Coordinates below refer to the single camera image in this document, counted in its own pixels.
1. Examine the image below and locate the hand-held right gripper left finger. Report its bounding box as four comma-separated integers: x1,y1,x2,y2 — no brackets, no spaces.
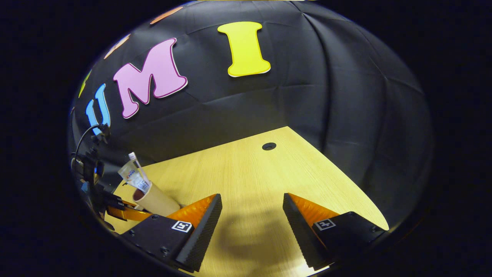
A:
122,194,223,273

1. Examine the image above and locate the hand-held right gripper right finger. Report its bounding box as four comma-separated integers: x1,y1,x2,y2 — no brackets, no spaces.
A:
283,193,386,272

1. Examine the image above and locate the beige cup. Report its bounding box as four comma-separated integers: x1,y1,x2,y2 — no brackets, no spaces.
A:
133,182,181,217

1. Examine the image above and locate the white toothpaste tube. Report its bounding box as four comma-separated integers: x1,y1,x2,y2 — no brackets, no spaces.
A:
118,160,151,193

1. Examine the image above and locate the white toothbrush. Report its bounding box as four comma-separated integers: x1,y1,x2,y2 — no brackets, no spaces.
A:
128,152,150,187

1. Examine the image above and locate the wooden desktop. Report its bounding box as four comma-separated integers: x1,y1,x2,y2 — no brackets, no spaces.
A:
105,126,389,277

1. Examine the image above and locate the black backdrop cloth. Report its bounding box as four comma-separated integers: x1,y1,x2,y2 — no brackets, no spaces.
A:
69,0,435,231

